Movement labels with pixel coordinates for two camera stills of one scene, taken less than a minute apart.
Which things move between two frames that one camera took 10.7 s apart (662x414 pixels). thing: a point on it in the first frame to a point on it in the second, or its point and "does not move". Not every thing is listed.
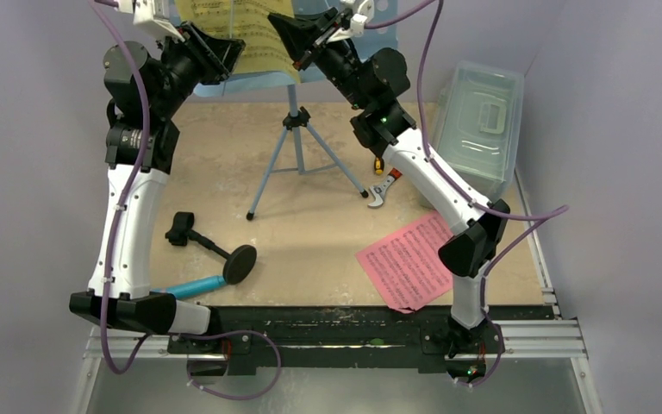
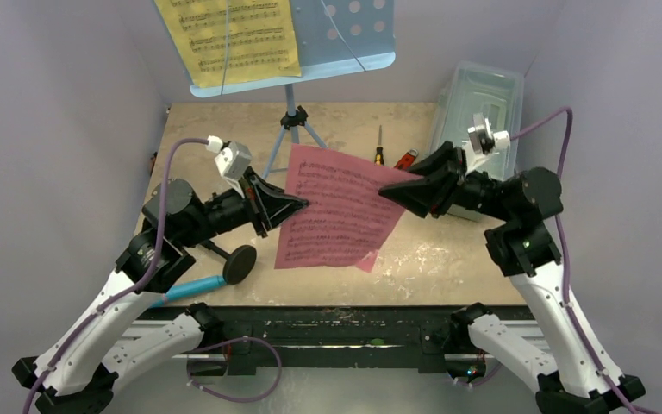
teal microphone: (183, 289) does not move
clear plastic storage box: (477, 123) does not move
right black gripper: (318, 42) to (451, 182)
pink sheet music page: (407, 269) to (347, 218)
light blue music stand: (385, 19) does not move
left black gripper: (221, 53) to (265, 201)
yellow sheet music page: (248, 21) does not move
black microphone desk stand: (240, 260) does not move
